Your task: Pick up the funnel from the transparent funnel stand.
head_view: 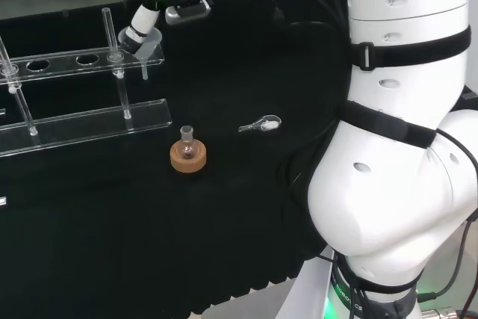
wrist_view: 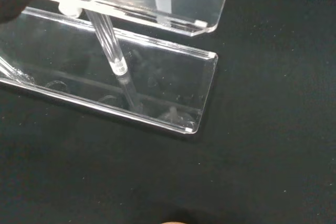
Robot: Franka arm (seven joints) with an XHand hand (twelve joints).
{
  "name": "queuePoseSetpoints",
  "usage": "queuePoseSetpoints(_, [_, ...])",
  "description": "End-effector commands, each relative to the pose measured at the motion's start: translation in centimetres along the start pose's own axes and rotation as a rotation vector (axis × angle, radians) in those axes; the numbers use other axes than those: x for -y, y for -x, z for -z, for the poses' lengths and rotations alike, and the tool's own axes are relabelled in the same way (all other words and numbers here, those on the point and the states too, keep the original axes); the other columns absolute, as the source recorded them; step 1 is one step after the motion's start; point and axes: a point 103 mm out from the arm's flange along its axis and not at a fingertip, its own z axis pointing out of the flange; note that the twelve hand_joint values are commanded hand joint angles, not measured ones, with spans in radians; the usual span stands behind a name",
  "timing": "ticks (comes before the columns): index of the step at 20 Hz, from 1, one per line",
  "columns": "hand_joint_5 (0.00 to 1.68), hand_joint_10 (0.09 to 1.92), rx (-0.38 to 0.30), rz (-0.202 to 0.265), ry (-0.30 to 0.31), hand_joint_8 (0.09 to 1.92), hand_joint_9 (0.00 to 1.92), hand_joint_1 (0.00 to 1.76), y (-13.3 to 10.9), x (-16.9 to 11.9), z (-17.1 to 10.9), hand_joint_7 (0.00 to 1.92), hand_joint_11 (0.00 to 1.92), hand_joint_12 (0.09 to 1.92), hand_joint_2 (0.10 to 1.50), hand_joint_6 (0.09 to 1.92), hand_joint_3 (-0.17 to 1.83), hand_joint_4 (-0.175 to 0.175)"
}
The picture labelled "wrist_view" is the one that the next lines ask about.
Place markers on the clear acrylic funnel stand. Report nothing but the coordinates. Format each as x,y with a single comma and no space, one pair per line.
170,82

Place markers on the black cloth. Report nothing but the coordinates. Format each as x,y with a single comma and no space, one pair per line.
262,129

